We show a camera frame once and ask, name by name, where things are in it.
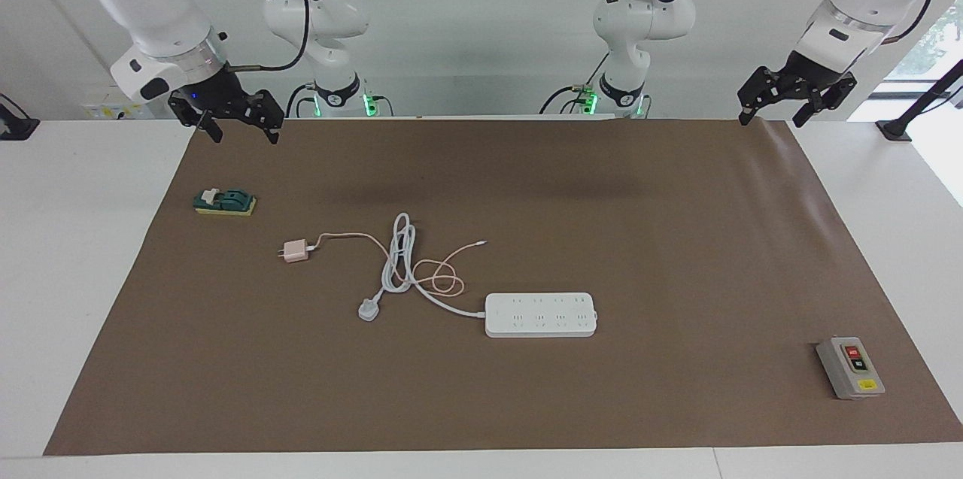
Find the pink charging cable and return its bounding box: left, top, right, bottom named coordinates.
left=308, top=231, right=488, bottom=297

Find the black clamp mount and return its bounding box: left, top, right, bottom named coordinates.
left=0, top=93, right=40, bottom=141

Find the grey on-off switch box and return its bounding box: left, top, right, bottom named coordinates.
left=816, top=336, right=886, bottom=400

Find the black angled stand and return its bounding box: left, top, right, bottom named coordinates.
left=875, top=60, right=963, bottom=143

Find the brown table mat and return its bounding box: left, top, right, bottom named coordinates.
left=44, top=117, right=963, bottom=457

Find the black base cable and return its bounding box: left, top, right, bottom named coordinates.
left=286, top=84, right=317, bottom=119
left=540, top=50, right=612, bottom=116

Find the white power strip with cord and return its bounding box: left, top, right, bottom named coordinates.
left=357, top=212, right=599, bottom=338

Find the white wall socket box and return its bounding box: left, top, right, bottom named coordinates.
left=81, top=98, right=155, bottom=120

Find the bright window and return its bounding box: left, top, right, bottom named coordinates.
left=846, top=0, right=963, bottom=123

